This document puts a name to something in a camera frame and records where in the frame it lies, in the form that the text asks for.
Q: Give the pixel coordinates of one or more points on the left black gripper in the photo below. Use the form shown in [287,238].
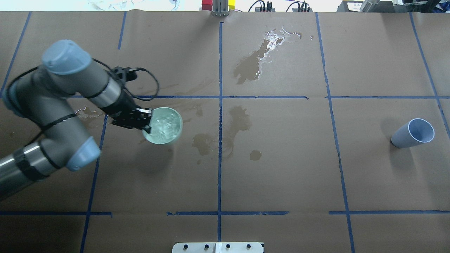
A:
[122,106]

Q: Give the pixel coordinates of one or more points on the green ceramic bowl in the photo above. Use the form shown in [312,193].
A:
[165,126]

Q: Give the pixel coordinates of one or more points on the light blue plastic cup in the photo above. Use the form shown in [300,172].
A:
[415,132]

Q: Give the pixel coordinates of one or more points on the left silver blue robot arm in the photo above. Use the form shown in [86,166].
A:
[41,95]

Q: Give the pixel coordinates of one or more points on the steel cylinder weight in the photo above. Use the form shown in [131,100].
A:
[369,6]

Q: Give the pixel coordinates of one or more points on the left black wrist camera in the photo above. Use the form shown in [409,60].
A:
[124,74]

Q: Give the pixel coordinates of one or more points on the aluminium frame post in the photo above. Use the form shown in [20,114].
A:
[220,8]

